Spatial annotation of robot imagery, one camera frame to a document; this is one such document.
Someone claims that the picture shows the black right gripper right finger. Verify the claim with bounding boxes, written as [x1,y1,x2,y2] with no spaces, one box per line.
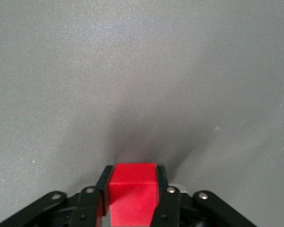
[151,165,259,227]

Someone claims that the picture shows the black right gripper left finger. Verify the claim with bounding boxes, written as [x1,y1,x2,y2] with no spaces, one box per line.
[0,165,115,227]

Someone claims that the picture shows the small red cube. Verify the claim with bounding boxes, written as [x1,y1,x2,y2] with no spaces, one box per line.
[107,162,160,227]

